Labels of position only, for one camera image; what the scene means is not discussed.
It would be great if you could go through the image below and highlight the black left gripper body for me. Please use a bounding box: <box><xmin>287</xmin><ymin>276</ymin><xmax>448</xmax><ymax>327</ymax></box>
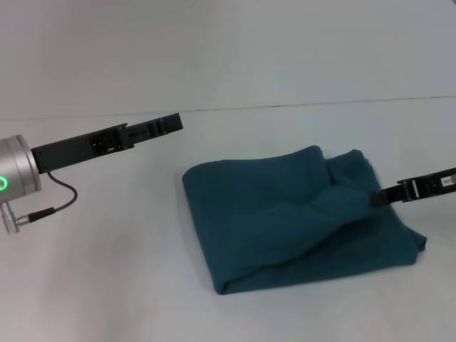
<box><xmin>30</xmin><ymin>123</ymin><xmax>136</xmax><ymax>175</ymax></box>

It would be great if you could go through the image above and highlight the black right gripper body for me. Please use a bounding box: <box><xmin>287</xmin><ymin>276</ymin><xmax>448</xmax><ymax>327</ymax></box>
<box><xmin>397</xmin><ymin>166</ymin><xmax>456</xmax><ymax>203</ymax></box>

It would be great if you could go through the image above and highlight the teal t-shirt with FREE print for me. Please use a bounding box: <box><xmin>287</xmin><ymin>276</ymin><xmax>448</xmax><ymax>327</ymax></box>
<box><xmin>181</xmin><ymin>145</ymin><xmax>428</xmax><ymax>296</ymax></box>

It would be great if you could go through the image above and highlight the left arm cable with connector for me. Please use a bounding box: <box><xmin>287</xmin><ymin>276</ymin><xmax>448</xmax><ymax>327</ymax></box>
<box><xmin>0</xmin><ymin>171</ymin><xmax>78</xmax><ymax>236</ymax></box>

